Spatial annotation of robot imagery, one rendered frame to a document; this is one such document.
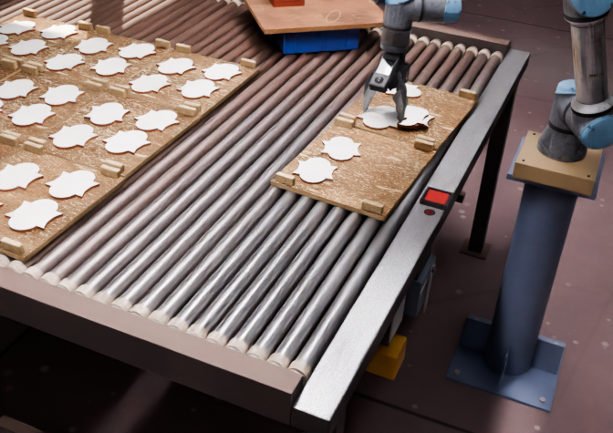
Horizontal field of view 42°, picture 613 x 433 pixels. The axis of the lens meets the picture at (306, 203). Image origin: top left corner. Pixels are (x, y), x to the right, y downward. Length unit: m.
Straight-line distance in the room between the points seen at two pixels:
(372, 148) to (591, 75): 0.66
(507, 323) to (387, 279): 1.05
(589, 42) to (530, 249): 0.78
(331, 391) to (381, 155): 0.95
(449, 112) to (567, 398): 1.13
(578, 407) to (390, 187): 1.22
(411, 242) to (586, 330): 1.45
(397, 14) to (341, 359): 0.87
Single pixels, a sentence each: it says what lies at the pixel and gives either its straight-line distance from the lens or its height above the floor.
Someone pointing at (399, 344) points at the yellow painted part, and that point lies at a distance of 2.12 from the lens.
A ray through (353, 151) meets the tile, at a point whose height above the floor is 0.94.
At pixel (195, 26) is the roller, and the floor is 0.92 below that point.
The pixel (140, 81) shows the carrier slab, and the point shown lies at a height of 0.95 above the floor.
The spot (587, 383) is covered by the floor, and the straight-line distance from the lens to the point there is 3.20.
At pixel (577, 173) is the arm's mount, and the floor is 0.92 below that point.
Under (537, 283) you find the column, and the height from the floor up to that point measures 0.45.
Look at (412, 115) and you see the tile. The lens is 2.60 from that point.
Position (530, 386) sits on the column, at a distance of 3.10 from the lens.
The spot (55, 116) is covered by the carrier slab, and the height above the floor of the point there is 0.94.
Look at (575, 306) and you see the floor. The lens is 3.52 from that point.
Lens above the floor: 2.15
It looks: 34 degrees down
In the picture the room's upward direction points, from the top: 3 degrees clockwise
